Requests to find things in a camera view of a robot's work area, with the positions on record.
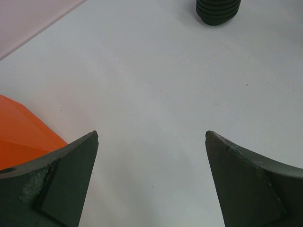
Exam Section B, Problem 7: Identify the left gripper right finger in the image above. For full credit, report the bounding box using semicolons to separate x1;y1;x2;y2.
205;131;303;227

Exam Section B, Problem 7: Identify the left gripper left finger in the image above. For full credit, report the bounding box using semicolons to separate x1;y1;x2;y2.
0;131;98;227

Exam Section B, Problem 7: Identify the orange paper bag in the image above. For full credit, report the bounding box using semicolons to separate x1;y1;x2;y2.
0;95;67;170

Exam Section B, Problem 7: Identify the black ribbed cup stack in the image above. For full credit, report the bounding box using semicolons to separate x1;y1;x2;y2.
196;0;241;26

